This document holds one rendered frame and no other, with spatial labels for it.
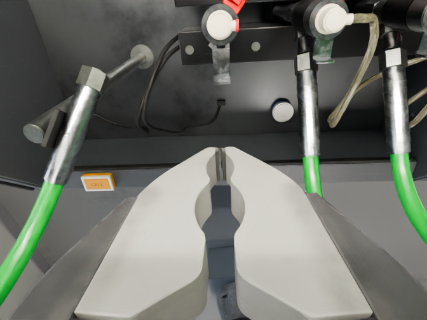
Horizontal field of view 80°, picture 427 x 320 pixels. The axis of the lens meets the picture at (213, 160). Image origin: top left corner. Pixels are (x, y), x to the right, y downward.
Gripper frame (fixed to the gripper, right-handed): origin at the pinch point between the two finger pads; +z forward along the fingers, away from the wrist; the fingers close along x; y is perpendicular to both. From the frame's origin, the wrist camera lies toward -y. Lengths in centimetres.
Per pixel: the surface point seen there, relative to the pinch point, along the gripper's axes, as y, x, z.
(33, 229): 7.5, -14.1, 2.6
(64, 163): 4.0, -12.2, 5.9
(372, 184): 97, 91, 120
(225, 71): -1.0, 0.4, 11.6
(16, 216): 117, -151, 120
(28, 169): 15.0, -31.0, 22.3
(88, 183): 19.2, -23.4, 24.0
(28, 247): 8.4, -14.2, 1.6
